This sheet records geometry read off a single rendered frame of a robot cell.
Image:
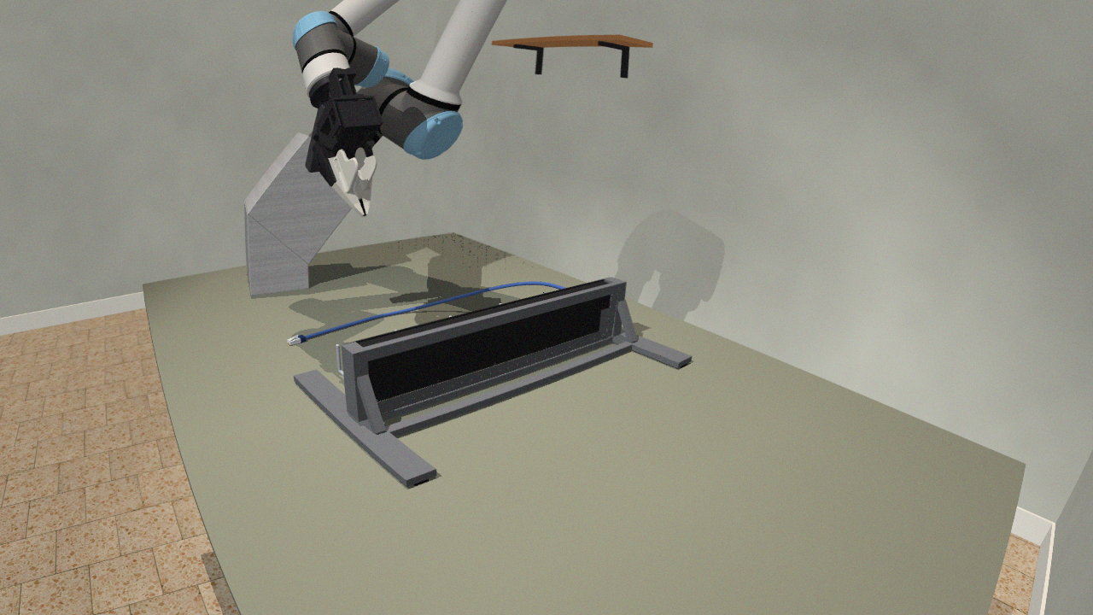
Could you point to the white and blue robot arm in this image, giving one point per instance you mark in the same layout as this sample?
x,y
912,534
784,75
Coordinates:
x,y
419,116

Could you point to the blue network cable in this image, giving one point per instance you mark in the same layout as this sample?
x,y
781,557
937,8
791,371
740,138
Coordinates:
x,y
432,304

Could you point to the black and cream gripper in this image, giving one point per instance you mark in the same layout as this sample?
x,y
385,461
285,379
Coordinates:
x,y
359,122

